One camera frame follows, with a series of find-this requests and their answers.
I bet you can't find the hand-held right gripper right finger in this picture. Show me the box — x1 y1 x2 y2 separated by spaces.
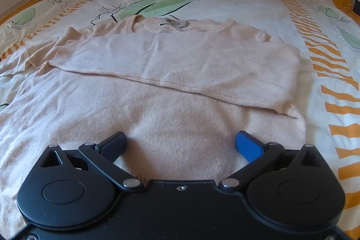
218 130 324 191

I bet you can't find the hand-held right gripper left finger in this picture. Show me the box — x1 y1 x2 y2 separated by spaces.
39 131 144 192

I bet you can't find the cream knit sweater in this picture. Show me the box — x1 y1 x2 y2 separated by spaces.
0 15 308 232

